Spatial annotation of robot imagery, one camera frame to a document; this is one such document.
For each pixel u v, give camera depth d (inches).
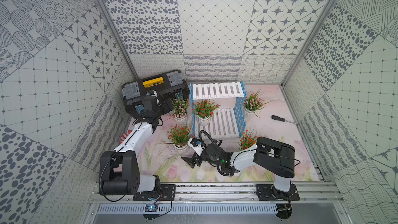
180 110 34.7
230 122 38.5
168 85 37.9
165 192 29.0
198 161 28.7
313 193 30.1
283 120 39.3
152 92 31.3
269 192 28.7
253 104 35.7
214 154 24.4
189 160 28.2
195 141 27.3
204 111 34.0
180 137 30.8
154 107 26.6
